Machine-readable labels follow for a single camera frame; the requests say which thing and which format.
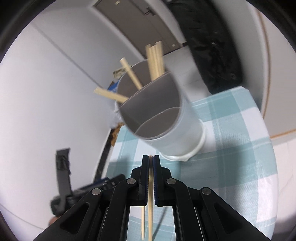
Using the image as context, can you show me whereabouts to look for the wooden chopstick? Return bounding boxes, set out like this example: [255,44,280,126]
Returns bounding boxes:
[154,41,164,77]
[119,57,142,90]
[145,44,154,81]
[94,87,128,103]
[151,45,159,80]
[148,156,154,241]
[141,206,145,240]
[156,41,165,76]

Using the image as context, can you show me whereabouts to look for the person's left hand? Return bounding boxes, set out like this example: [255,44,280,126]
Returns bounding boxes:
[48,216,59,226]

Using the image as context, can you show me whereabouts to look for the teal checked table cloth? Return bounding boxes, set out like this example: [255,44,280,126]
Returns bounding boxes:
[106,87,278,240]

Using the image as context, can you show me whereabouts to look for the brown suede shoe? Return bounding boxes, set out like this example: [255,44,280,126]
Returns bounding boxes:
[110,123,124,147]

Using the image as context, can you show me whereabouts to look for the grey white utensil holder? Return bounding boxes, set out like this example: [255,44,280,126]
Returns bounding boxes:
[116,60,206,161]

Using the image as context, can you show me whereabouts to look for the blue cardboard box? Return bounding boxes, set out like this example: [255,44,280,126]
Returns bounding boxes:
[107,81,119,93]

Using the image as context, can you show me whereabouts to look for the beige tote bag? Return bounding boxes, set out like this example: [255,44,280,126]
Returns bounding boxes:
[113,67,126,80]

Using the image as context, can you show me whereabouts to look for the wooden chopstick in holder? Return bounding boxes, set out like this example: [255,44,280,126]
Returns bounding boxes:
[156,41,165,76]
[154,41,164,77]

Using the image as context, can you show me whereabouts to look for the black hanging jacket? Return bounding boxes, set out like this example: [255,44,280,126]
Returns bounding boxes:
[166,0,243,94]

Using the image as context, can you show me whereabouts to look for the grey brown door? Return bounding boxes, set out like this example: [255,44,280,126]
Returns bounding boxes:
[94,0,182,57]

